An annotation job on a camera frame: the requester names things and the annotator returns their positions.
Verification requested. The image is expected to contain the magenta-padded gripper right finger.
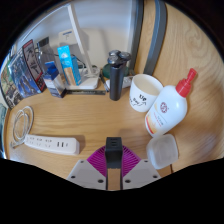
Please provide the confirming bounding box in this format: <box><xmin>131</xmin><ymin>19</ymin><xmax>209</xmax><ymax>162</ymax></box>
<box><xmin>119</xmin><ymin>144</ymin><xmax>162</xmax><ymax>191</ymax></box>

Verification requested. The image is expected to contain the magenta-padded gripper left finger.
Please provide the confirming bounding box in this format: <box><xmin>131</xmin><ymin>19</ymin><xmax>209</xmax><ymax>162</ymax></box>
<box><xmin>66</xmin><ymin>144</ymin><xmax>109</xmax><ymax>191</ymax></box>

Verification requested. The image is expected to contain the white power strip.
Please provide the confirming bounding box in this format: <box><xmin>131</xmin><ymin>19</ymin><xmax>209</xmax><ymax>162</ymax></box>
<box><xmin>23</xmin><ymin>133</ymin><xmax>81</xmax><ymax>156</ymax></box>

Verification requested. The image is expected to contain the white bottle with red cap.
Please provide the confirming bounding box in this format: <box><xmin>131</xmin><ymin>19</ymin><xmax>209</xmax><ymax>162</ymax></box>
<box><xmin>144</xmin><ymin>68</ymin><xmax>198</xmax><ymax>138</ymax></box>

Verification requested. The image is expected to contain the white printed mug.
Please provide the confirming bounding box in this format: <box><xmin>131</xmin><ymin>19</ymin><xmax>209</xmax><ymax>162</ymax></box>
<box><xmin>129</xmin><ymin>73</ymin><xmax>164</xmax><ymax>113</ymax></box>

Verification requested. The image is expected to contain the black ruler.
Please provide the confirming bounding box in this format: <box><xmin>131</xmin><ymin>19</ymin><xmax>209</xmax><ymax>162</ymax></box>
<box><xmin>64</xmin><ymin>88</ymin><xmax>107</xmax><ymax>96</ymax></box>

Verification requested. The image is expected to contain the black electric shaver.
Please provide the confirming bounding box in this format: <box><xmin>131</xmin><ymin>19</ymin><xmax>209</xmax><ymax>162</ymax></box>
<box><xmin>107</xmin><ymin>49</ymin><xmax>132</xmax><ymax>102</ymax></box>

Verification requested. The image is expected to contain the small dark blue box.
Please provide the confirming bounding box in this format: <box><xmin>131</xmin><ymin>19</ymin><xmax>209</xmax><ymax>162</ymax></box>
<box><xmin>43</xmin><ymin>60</ymin><xmax>68</xmax><ymax>99</ymax></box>

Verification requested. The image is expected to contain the dark green round container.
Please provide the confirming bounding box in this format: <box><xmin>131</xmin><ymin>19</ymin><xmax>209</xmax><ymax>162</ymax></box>
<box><xmin>101</xmin><ymin>63</ymin><xmax>113</xmax><ymax>80</ymax></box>

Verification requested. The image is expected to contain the light blue carton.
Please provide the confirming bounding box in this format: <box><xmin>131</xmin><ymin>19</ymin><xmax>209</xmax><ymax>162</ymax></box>
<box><xmin>56</xmin><ymin>45</ymin><xmax>82</xmax><ymax>87</ymax></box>

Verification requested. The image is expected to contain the blue robot model box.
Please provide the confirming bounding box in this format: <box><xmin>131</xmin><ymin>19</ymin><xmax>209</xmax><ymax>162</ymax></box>
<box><xmin>8</xmin><ymin>38</ymin><xmax>47</xmax><ymax>99</ymax></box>

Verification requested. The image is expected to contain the green toy set box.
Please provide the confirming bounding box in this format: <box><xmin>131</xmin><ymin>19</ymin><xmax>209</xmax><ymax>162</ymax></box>
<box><xmin>0</xmin><ymin>59</ymin><xmax>16</xmax><ymax>109</ymax></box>

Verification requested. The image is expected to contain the clear bottle with black cap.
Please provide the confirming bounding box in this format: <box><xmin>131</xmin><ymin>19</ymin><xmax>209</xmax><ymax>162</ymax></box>
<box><xmin>35</xmin><ymin>36</ymin><xmax>56</xmax><ymax>73</ymax></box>

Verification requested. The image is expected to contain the white desk lamp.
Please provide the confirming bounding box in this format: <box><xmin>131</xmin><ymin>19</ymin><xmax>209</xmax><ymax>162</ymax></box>
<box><xmin>66</xmin><ymin>3</ymin><xmax>101</xmax><ymax>90</ymax></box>

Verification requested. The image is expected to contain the white labelled box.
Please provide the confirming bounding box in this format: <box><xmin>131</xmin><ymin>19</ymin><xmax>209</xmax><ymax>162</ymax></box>
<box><xmin>58</xmin><ymin>29</ymin><xmax>83</xmax><ymax>54</ymax></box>

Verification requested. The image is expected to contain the grey metal desk frame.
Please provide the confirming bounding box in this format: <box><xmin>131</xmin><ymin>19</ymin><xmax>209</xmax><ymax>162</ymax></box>
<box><xmin>128</xmin><ymin>0</ymin><xmax>168</xmax><ymax>77</ymax></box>

